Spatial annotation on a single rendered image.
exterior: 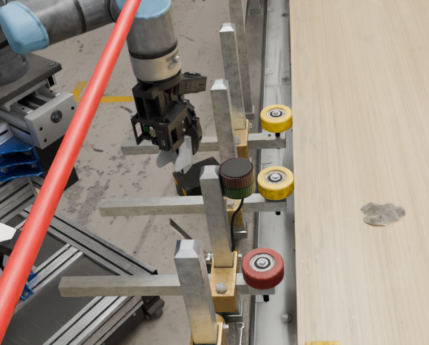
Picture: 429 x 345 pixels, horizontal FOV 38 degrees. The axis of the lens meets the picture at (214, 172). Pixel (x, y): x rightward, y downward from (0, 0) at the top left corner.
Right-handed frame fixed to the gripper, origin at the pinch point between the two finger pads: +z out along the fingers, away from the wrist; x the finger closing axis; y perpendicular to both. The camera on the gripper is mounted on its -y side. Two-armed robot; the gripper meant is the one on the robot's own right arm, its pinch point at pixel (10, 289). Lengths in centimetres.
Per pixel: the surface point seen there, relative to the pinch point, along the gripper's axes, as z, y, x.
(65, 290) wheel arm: 6.1, -7.4, -5.4
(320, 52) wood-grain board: 1, -53, -93
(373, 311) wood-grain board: 1, -67, -2
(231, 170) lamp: -19.5, -42.9, -14.1
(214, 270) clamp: 4.2, -37.4, -11.7
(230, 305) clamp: 7.1, -41.3, -5.6
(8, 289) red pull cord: -73, -54, 57
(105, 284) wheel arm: 5.1, -15.8, -7.0
